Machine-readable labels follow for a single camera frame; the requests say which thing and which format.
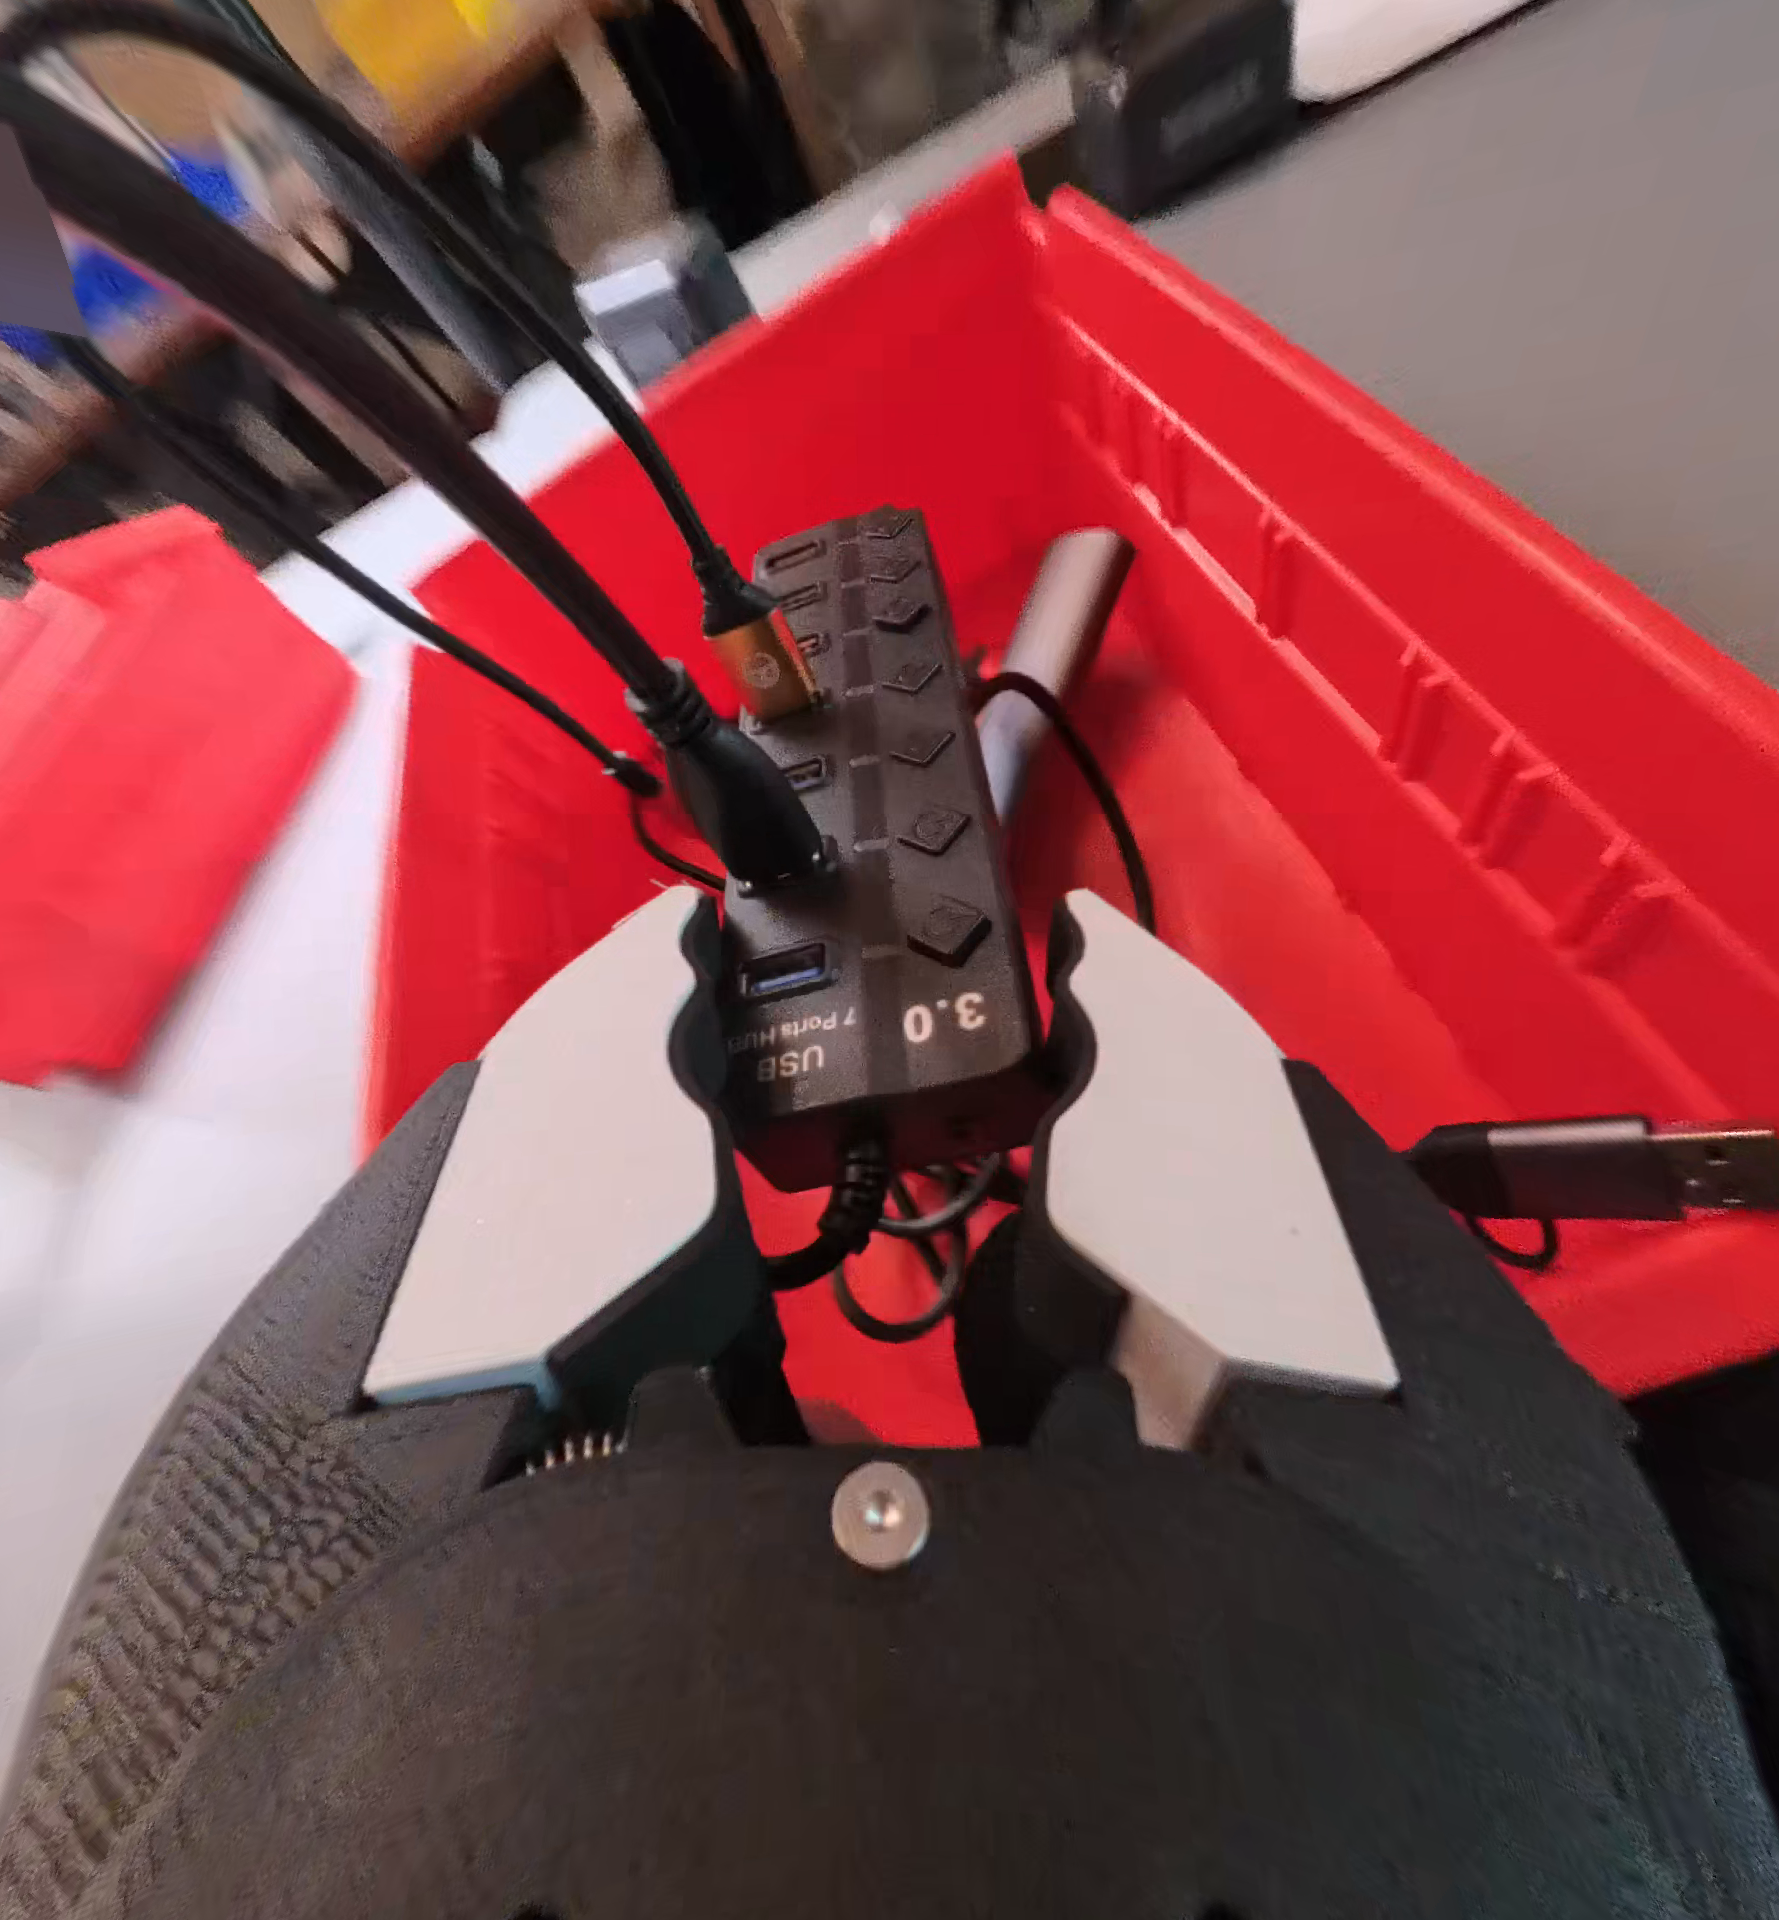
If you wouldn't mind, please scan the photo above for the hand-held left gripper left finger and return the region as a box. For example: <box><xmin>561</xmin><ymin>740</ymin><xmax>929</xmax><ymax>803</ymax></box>
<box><xmin>361</xmin><ymin>888</ymin><xmax>761</xmax><ymax>1412</ymax></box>

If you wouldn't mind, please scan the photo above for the black cable of grey hub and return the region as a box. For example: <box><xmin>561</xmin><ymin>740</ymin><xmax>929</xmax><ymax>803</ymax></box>
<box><xmin>971</xmin><ymin>674</ymin><xmax>1779</xmax><ymax>1278</ymax></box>

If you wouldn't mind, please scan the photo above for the thick black usb cable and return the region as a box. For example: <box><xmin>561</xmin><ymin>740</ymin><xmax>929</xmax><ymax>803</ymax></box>
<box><xmin>0</xmin><ymin>29</ymin><xmax>841</xmax><ymax>899</ymax></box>

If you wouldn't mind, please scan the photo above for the black cable with orange plugs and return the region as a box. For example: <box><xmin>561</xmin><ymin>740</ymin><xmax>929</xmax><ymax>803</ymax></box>
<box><xmin>0</xmin><ymin>0</ymin><xmax>834</xmax><ymax>726</ymax></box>

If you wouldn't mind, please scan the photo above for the red plastic bin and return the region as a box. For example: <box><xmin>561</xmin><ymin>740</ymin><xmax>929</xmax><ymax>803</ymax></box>
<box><xmin>361</xmin><ymin>152</ymin><xmax>1779</xmax><ymax>1451</ymax></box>
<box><xmin>0</xmin><ymin>508</ymin><xmax>361</xmax><ymax>1087</ymax></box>

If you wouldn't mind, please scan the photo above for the grey power adapter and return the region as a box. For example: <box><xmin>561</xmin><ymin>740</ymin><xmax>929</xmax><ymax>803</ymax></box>
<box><xmin>579</xmin><ymin>253</ymin><xmax>756</xmax><ymax>355</ymax></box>

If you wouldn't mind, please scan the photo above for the black usb hub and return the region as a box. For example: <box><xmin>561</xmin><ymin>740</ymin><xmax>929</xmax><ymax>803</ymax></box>
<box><xmin>670</xmin><ymin>508</ymin><xmax>1060</xmax><ymax>1200</ymax></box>

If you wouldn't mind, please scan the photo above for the black power adapter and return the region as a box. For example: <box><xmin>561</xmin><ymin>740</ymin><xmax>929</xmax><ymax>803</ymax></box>
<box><xmin>1070</xmin><ymin>29</ymin><xmax>1300</xmax><ymax>222</ymax></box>

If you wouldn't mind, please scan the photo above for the blue plastic bin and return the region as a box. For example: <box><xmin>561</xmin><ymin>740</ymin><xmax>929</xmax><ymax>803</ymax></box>
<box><xmin>62</xmin><ymin>143</ymin><xmax>253</xmax><ymax>362</ymax></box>

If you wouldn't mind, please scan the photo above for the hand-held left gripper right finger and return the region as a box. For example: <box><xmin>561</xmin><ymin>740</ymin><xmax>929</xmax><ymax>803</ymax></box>
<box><xmin>1030</xmin><ymin>889</ymin><xmax>1401</xmax><ymax>1451</ymax></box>

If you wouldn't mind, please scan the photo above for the yellow plastic bin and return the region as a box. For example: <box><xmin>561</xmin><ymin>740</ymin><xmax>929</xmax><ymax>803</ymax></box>
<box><xmin>314</xmin><ymin>0</ymin><xmax>530</xmax><ymax>114</ymax></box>

